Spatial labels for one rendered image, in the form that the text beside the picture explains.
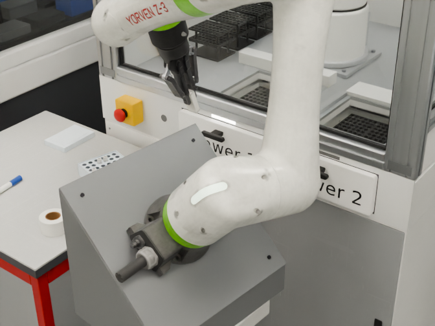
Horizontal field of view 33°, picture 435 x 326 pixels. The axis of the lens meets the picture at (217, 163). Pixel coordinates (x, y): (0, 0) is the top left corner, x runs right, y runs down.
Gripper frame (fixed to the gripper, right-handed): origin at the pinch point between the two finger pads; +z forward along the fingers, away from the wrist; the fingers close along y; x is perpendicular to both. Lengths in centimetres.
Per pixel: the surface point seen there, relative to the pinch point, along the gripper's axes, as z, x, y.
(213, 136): 11.8, 3.8, -0.3
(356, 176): 12.4, 44.4, -3.7
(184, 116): 12.4, -8.9, -3.9
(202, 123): 12.6, -2.5, -3.8
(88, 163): 16.9, -27.5, 19.5
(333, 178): 15.1, 38.2, -2.7
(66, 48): 21, -77, -21
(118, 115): 14.1, -29.5, 2.4
